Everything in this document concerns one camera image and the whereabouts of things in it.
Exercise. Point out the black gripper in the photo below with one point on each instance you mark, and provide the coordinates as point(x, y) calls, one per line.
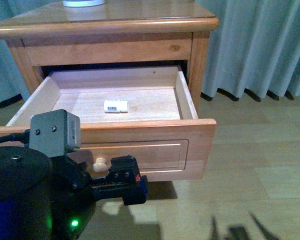
point(74, 186)

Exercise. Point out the wooden drawer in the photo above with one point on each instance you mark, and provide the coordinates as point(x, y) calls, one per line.
point(161, 128)

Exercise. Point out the white medicine bottle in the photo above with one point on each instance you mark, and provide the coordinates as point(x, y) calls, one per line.
point(116, 106)

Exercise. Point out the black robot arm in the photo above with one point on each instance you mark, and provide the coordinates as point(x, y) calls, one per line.
point(27, 211)

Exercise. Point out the wooden nightstand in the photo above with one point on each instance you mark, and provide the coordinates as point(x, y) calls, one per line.
point(118, 31)

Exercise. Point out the white cylindrical air purifier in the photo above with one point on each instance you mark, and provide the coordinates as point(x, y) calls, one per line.
point(82, 3)

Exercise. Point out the grey curtain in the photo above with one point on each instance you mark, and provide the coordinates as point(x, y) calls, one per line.
point(255, 47)

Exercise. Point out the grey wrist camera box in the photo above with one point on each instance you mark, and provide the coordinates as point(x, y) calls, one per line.
point(55, 133)

